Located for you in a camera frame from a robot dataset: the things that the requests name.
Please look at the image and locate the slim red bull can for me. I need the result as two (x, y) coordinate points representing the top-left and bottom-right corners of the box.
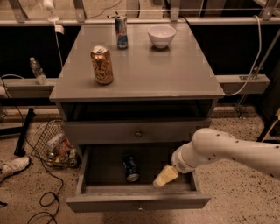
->
(115, 16), (128, 50)

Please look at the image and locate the closed grey upper drawer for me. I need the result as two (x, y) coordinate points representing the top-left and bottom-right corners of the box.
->
(62, 118), (211, 145)

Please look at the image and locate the orange tall drink can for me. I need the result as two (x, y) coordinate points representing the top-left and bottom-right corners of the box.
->
(91, 45), (114, 85)

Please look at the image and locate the white shoe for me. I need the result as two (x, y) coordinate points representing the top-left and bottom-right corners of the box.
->
(0, 157), (31, 182)

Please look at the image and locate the wire basket with items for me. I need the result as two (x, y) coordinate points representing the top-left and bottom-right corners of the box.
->
(31, 119), (80, 168)

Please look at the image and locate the black floor cable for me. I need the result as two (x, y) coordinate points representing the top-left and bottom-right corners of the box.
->
(0, 76), (65, 224)

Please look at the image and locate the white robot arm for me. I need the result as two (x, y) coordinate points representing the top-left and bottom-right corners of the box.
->
(153, 128), (280, 188)

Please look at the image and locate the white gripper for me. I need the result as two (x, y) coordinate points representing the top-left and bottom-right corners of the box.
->
(153, 143), (194, 188)

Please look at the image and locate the open grey lower drawer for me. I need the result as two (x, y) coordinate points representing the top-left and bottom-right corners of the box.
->
(66, 143), (210, 213)

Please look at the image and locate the white hanging cable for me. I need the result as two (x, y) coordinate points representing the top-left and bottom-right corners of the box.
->
(223, 15), (263, 97)

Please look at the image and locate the black wheeled cart frame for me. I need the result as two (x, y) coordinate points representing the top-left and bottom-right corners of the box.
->
(257, 108), (280, 142)

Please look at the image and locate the black bar on floor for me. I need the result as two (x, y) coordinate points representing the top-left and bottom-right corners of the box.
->
(14, 108), (35, 157)

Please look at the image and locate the blue pepsi can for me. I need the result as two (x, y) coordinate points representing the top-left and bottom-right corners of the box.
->
(122, 155), (140, 182)

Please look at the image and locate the grey drawer cabinet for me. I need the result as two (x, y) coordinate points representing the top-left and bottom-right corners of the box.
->
(48, 22), (225, 152)

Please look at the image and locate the clear plastic water bottle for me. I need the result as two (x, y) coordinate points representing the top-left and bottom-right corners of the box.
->
(30, 57), (47, 85)

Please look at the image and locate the white bowl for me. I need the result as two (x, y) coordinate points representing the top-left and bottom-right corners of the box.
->
(148, 25), (177, 48)

